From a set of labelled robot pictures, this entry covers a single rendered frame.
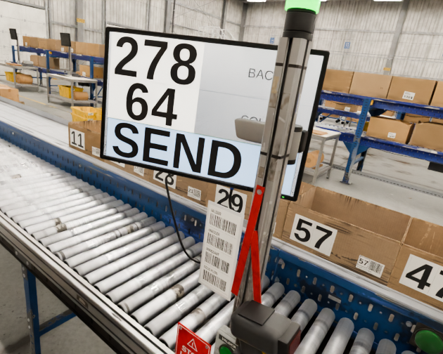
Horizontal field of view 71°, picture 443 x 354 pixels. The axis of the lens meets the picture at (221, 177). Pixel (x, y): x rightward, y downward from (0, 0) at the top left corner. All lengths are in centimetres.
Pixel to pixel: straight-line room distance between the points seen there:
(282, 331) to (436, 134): 491
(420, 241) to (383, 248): 31
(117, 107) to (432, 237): 120
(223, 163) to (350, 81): 518
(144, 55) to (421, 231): 117
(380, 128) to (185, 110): 487
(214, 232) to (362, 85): 522
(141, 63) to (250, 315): 56
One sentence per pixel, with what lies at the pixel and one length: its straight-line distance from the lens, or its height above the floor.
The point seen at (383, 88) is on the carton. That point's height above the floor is 153.
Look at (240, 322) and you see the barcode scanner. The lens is 61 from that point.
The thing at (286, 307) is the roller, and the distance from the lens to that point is 119.
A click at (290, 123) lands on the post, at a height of 142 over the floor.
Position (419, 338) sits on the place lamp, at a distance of 121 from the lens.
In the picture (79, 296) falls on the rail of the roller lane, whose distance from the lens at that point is 123.
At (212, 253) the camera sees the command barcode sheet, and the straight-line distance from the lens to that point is 66.
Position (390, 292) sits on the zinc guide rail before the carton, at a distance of 120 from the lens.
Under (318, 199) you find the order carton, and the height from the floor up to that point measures 99.
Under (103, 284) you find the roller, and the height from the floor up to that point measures 75.
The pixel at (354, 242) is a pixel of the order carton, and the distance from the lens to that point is 119.
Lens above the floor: 149
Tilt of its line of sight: 19 degrees down
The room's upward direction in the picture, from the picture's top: 8 degrees clockwise
